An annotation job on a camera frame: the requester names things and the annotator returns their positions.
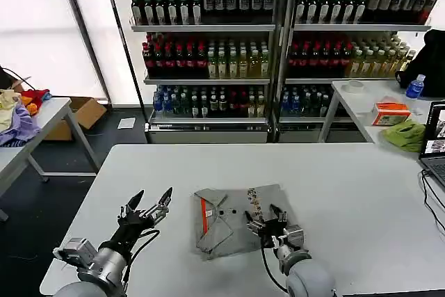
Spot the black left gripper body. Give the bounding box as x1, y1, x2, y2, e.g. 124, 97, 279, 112
110, 209, 156, 247

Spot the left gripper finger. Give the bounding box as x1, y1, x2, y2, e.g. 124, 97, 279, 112
140, 186, 174, 224
118, 190, 145, 221

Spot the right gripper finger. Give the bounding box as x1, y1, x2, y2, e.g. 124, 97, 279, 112
244, 210, 268, 235
270, 203, 289, 225

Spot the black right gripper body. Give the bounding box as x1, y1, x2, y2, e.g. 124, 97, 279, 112
258, 218, 289, 248

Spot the grey printed t-shirt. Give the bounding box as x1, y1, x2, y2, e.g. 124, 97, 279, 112
193, 182, 302, 262

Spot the brown cardboard box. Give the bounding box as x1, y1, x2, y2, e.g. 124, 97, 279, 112
44, 97, 108, 142

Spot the white side table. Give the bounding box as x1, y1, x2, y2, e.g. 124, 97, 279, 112
0, 97, 102, 223

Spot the purple cloth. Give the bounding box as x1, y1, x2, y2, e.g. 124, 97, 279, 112
0, 105, 42, 148

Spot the white desk table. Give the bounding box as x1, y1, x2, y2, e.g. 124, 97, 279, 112
318, 79, 445, 154

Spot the orange cloth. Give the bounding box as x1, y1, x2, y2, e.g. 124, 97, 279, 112
22, 100, 45, 118

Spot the red cloth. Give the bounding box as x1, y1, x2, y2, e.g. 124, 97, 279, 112
20, 89, 52, 106

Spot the green cloth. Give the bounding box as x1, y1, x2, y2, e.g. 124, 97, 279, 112
380, 119, 427, 154

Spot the white tape roll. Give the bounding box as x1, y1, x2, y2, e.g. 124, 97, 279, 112
342, 80, 366, 95

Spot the orange tissue box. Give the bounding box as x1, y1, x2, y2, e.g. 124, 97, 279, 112
371, 102, 413, 127

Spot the cream cloth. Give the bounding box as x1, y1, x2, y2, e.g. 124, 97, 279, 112
0, 88, 24, 134

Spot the black slanted pole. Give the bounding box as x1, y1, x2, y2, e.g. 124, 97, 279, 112
100, 0, 151, 145

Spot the shelf rack with bottles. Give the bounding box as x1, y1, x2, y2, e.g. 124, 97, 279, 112
118, 0, 283, 145
277, 0, 437, 144

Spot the black laptop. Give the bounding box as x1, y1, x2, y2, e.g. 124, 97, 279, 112
419, 100, 445, 190

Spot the blue water bottle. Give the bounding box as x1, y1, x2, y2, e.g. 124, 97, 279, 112
405, 74, 427, 100

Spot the black bag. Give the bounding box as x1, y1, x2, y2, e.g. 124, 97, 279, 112
396, 29, 445, 98

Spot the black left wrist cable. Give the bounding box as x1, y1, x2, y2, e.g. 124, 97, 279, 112
121, 229, 161, 286

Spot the black laptop cable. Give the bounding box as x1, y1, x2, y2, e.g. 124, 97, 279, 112
421, 168, 445, 234

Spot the grey slanted window post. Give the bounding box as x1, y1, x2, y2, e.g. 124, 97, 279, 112
56, 0, 113, 106

